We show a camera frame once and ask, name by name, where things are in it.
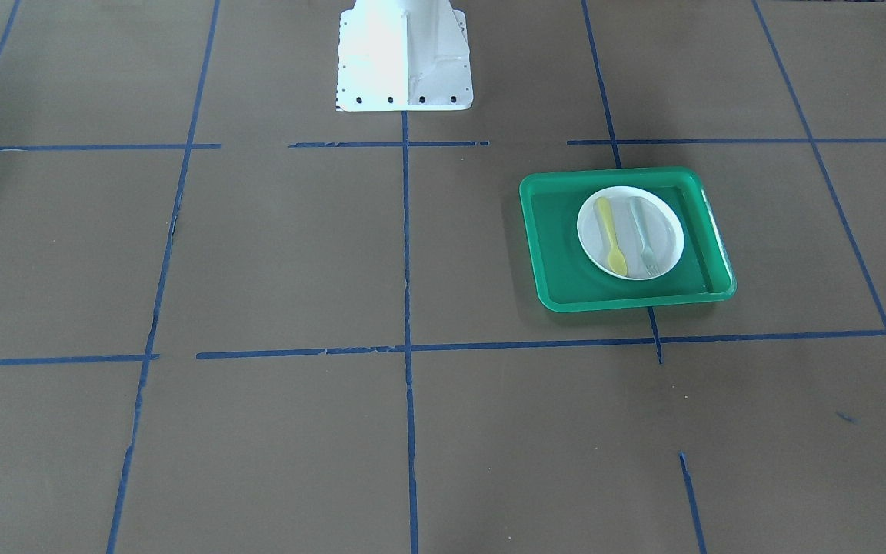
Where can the white round plate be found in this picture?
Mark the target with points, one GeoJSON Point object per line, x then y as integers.
{"type": "Point", "coordinates": [665, 231]}

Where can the yellow plastic spoon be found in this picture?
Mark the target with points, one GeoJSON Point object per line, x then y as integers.
{"type": "Point", "coordinates": [615, 259]}

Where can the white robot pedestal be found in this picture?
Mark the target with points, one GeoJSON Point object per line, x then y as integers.
{"type": "Point", "coordinates": [403, 55]}

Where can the green plastic tray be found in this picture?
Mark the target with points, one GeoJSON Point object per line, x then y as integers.
{"type": "Point", "coordinates": [568, 282]}

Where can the light blue plastic fork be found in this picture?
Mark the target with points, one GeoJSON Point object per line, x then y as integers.
{"type": "Point", "coordinates": [647, 254]}

